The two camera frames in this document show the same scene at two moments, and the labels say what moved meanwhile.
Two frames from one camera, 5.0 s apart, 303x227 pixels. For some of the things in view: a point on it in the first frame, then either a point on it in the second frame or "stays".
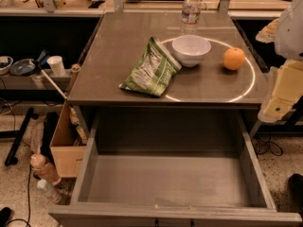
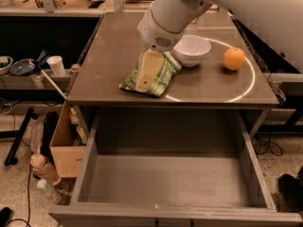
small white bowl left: (6, 62) stays
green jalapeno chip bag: (154, 71) stays
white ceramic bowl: (191, 49) stays
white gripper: (290, 32) → (155, 33)
